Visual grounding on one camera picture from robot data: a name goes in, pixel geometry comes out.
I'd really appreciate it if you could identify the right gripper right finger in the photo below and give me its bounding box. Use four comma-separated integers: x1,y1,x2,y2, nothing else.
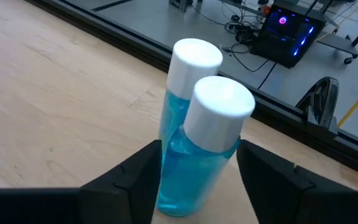
236,139,316,224

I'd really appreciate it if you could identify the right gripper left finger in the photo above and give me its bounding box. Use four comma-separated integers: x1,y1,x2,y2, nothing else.
78,139,163,224

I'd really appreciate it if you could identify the blue mouthwash bottle white cap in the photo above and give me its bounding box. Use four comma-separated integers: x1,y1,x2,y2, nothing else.
157,37,224,150
155,75,257,218

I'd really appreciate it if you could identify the black computer tower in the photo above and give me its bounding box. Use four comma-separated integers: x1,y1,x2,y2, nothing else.
249,3,326,69

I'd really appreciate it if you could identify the grey wheeled stand base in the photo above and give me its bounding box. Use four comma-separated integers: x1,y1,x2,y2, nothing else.
315,32,358,65

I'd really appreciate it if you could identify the black curved frame bracket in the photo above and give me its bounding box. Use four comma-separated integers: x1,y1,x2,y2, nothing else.
295,76,341,138

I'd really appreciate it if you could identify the black floor cable tangle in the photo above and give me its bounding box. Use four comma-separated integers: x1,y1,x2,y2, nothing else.
224,12,260,44

